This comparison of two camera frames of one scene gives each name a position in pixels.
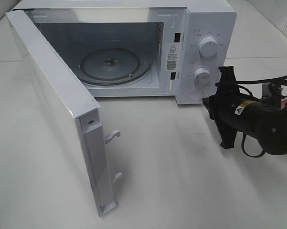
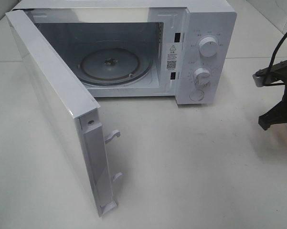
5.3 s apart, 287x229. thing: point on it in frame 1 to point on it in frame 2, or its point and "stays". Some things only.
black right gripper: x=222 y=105 to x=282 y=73
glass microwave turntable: x=113 y=66 stays
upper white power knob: x=208 y=46 stays
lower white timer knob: x=202 y=76 stays
